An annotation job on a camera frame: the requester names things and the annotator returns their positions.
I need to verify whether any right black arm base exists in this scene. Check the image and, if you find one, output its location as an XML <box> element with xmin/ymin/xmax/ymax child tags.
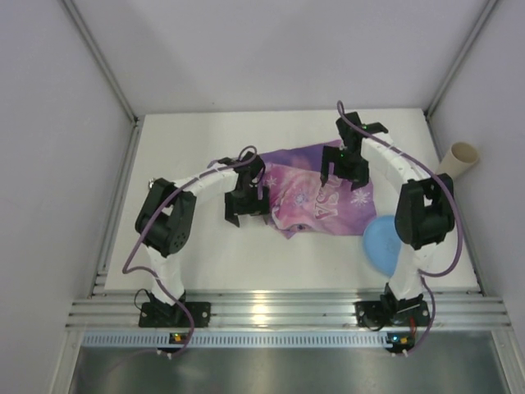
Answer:
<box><xmin>354</xmin><ymin>300</ymin><xmax>430</xmax><ymax>331</ymax></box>

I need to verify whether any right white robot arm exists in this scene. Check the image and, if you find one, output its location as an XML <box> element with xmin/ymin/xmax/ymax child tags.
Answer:
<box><xmin>320</xmin><ymin>112</ymin><xmax>457</xmax><ymax>302</ymax></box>

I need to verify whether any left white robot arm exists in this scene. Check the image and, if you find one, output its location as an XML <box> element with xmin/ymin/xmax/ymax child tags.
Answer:
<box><xmin>122</xmin><ymin>150</ymin><xmax>270</xmax><ymax>308</ymax></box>

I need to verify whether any perforated cable duct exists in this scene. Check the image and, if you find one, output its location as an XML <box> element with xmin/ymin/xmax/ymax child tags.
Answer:
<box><xmin>82</xmin><ymin>331</ymin><xmax>414</xmax><ymax>351</ymax></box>

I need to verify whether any beige cup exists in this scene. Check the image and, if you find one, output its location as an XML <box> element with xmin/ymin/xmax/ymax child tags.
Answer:
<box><xmin>436</xmin><ymin>142</ymin><xmax>479</xmax><ymax>180</ymax></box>

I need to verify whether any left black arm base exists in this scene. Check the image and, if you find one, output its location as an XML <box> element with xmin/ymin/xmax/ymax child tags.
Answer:
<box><xmin>138</xmin><ymin>302</ymin><xmax>212</xmax><ymax>328</ymax></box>

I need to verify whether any purple Elsa placemat cloth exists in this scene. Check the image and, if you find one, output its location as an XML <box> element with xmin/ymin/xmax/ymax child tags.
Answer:
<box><xmin>260</xmin><ymin>140</ymin><xmax>377</xmax><ymax>239</ymax></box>

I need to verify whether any blue plastic plate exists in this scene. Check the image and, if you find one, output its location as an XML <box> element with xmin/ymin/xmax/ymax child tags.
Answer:
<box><xmin>363</xmin><ymin>215</ymin><xmax>401</xmax><ymax>277</ymax></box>

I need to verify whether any aluminium mounting rail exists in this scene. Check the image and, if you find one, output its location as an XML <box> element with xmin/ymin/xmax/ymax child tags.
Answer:
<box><xmin>66</xmin><ymin>291</ymin><xmax>511</xmax><ymax>331</ymax></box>

